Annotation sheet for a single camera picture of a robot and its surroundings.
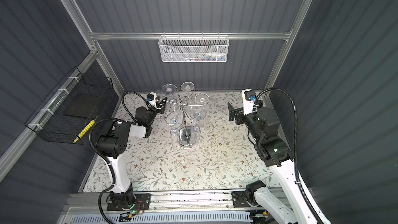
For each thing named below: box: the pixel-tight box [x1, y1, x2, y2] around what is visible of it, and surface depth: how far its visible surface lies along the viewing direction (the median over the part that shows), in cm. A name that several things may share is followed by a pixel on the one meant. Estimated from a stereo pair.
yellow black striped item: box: [73, 120, 96, 144], surface depth 71 cm
